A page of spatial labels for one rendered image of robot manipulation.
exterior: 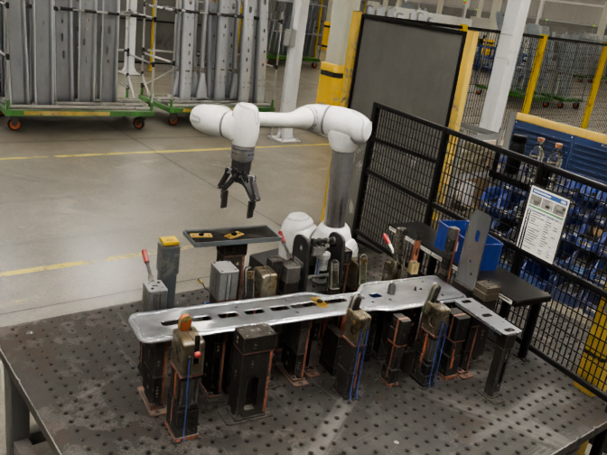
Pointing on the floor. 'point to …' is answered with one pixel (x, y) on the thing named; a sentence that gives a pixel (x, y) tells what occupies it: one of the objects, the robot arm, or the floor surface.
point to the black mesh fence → (491, 228)
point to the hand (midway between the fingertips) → (237, 209)
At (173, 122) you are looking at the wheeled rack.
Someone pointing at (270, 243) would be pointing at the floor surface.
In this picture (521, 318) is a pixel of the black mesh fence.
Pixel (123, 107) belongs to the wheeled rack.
